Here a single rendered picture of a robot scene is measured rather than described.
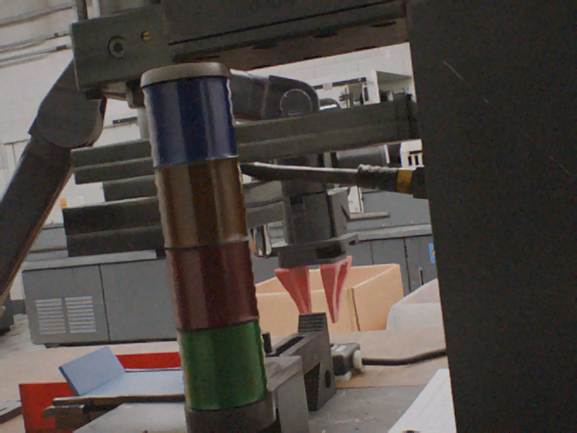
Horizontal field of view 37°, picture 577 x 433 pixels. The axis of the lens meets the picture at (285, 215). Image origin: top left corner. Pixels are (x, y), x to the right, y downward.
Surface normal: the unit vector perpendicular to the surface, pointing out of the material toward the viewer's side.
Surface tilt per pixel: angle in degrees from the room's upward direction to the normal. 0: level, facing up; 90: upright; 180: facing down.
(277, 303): 88
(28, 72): 90
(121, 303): 90
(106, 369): 60
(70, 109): 90
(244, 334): 76
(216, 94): 104
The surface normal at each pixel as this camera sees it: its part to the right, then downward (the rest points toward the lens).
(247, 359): 0.62, -0.29
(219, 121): 0.69, 0.19
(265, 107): 0.12, 0.04
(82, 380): 0.74, -0.58
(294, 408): 0.93, -0.10
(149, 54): -0.36, 0.10
